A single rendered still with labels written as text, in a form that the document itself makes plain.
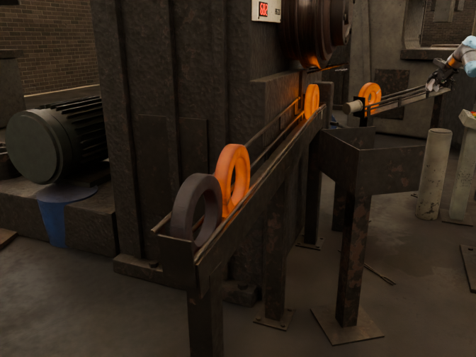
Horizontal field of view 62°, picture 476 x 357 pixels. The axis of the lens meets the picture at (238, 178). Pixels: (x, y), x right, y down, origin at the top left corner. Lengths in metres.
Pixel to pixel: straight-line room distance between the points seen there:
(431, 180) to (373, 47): 2.31
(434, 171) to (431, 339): 1.08
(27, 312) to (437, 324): 1.57
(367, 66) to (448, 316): 3.15
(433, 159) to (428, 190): 0.18
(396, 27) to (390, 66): 0.37
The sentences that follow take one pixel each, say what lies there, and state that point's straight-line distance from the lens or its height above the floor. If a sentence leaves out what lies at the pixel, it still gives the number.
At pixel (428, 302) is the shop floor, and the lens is 1.83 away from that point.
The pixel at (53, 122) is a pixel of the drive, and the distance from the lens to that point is 2.12.
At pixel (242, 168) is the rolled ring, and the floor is 0.69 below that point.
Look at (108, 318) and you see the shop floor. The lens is 1.68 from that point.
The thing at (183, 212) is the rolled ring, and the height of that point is 0.70.
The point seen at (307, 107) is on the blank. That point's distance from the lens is 1.74.
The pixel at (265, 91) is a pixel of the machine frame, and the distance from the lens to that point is 1.35.
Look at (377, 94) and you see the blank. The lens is 2.24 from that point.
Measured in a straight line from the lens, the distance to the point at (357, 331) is 1.58.
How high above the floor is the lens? 1.01
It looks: 20 degrees down
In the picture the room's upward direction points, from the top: straight up
